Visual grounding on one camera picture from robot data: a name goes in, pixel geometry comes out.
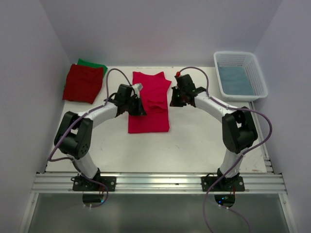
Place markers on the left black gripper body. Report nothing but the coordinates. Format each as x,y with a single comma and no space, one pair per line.
133,107

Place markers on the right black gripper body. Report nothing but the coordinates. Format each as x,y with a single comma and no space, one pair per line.
178,100

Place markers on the crimson pink t shirt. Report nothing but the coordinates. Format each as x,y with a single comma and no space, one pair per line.
155,104

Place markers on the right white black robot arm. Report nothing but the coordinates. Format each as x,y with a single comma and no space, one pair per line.
238,128

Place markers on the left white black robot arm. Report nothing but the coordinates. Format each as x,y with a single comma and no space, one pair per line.
74,134

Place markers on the folded dark red t shirt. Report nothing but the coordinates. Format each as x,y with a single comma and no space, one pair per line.
83,84

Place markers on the blue t shirt in basket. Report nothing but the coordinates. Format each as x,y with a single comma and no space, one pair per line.
234,81

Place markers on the white plastic mesh basket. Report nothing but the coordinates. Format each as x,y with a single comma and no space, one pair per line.
249,63

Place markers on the folded green t shirt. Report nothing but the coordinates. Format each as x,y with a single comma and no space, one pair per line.
91,64

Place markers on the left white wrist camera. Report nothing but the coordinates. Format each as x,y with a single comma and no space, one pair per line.
137,88

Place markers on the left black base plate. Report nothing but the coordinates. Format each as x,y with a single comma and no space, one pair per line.
103,183

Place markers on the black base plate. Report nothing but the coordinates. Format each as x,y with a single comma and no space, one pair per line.
103,183
210,184

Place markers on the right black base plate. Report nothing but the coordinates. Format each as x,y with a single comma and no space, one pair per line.
210,184

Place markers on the aluminium mounting rail frame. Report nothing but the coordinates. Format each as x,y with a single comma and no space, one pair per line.
169,163

